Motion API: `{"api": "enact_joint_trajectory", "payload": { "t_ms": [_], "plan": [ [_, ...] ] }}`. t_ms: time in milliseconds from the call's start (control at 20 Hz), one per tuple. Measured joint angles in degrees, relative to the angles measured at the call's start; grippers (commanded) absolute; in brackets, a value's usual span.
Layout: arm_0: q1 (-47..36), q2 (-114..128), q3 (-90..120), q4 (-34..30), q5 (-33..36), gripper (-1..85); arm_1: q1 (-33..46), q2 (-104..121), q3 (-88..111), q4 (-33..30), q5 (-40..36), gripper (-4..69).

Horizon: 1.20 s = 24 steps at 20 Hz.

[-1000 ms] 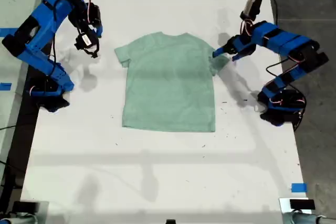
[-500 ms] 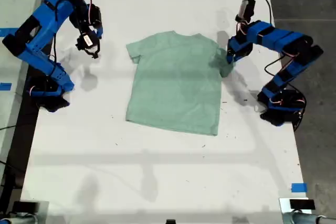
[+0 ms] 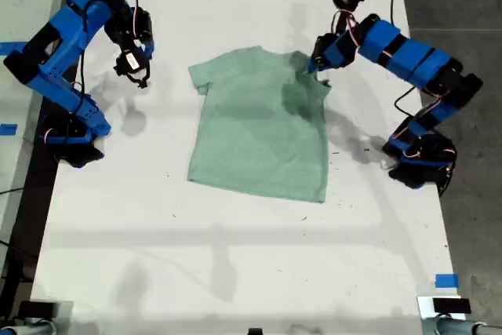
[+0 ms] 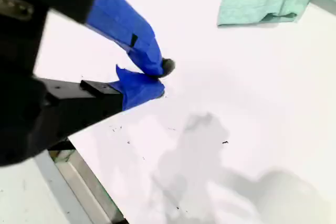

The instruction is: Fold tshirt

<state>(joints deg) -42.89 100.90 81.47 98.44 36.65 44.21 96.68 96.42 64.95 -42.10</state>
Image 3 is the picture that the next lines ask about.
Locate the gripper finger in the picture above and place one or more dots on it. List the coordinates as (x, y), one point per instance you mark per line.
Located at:
(317, 65)
(144, 46)
(150, 48)
(311, 66)

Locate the pale green T-shirt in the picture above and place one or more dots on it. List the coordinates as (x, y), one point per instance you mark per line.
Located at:
(251, 135)

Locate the blue-taped robot arm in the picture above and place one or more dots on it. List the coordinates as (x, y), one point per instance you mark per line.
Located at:
(415, 56)

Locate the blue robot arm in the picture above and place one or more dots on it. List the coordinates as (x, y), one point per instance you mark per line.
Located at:
(59, 88)

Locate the long blue tape strip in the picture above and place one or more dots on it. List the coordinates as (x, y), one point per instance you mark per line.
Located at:
(9, 47)

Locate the short blue tape strip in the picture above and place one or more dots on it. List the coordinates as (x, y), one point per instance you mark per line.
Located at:
(8, 129)

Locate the blue tape patch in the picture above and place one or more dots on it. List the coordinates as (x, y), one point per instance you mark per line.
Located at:
(447, 281)

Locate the white plate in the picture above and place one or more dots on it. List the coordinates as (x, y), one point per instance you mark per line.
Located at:
(424, 307)

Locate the small black object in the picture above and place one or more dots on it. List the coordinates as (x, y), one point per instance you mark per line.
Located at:
(255, 331)

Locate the small black box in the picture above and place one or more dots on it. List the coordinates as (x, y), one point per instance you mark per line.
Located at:
(451, 305)
(36, 310)

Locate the pale grey-blue tube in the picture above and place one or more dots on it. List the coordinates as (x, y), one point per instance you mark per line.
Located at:
(27, 328)
(455, 327)

